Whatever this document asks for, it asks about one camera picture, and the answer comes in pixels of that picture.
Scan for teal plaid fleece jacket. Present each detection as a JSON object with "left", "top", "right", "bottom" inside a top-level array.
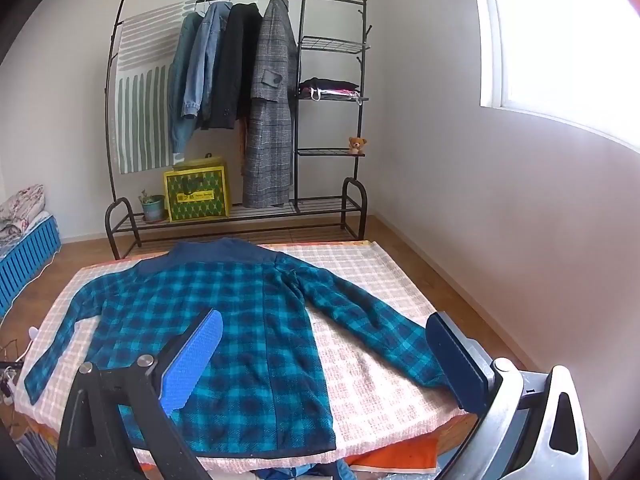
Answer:
[{"left": 24, "top": 238, "right": 445, "bottom": 458}]

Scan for black metal clothes rack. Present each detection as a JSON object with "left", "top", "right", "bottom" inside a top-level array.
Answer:
[{"left": 103, "top": 0, "right": 374, "bottom": 261}]

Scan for folded clothes on shelf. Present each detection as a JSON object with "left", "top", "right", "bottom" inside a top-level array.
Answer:
[{"left": 298, "top": 77, "right": 360, "bottom": 102}]

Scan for pink checked bed cover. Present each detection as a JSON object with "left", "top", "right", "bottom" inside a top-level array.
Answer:
[{"left": 15, "top": 242, "right": 471, "bottom": 462}]

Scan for white power strip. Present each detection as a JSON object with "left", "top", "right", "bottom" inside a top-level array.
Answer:
[{"left": 0, "top": 367, "right": 17, "bottom": 405}]

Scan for small potted plant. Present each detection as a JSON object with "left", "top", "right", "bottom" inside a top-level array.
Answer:
[{"left": 139, "top": 190, "right": 165, "bottom": 223}]

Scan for yellow green patterned box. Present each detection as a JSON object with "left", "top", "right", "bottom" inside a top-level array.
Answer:
[{"left": 164, "top": 153, "right": 231, "bottom": 222}]

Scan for grey plaid long coat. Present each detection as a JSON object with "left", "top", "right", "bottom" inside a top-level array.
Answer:
[{"left": 243, "top": 0, "right": 298, "bottom": 208}]

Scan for floral folded quilt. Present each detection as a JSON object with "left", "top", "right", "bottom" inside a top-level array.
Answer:
[{"left": 0, "top": 184, "right": 46, "bottom": 240}]

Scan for small brown teddy bear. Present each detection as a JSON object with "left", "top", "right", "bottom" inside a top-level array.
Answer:
[{"left": 348, "top": 136, "right": 367, "bottom": 156}]

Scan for blue denim jacket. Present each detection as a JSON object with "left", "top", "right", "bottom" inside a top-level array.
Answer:
[{"left": 168, "top": 12, "right": 203, "bottom": 156}]

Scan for black coat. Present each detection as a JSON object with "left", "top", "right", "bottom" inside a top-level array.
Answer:
[{"left": 204, "top": 3, "right": 262, "bottom": 129}]

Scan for light blue denim shirt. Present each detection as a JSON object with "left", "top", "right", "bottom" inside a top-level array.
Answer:
[{"left": 182, "top": 1, "right": 232, "bottom": 117}]

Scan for grey striped white cloth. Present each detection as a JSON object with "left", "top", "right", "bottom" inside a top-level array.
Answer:
[{"left": 107, "top": 0, "right": 196, "bottom": 174}]

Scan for white window frame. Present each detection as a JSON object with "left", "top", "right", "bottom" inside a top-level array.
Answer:
[{"left": 476, "top": 0, "right": 639, "bottom": 150}]

